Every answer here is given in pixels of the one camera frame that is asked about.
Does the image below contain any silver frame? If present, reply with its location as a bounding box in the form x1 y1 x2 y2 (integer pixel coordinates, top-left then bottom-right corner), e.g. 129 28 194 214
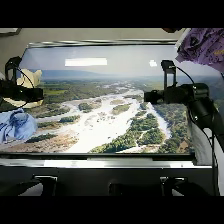
0 152 224 197

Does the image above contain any purple garment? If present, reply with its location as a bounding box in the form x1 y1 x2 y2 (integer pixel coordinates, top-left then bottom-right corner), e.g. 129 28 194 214
175 27 224 74

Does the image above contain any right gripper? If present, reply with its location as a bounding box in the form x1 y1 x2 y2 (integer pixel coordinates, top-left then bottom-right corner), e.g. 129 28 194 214
143 84 190 105

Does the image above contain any cream garment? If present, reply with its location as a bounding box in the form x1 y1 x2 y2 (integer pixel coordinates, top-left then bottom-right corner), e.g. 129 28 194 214
15 68 45 110

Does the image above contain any light blue garment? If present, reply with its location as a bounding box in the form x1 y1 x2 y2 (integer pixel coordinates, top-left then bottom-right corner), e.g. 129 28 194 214
0 108 39 145

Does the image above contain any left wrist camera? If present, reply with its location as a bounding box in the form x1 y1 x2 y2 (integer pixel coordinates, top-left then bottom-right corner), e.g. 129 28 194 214
4 56 23 82

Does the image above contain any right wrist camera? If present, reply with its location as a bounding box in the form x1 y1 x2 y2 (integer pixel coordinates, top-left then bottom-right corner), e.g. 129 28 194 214
160 59 178 90

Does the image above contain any black cable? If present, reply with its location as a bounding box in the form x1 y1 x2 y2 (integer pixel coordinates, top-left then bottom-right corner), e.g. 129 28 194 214
173 65 198 87

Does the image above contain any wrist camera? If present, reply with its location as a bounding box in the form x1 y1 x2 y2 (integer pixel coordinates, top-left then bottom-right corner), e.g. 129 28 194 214
4 56 23 82
160 59 178 90

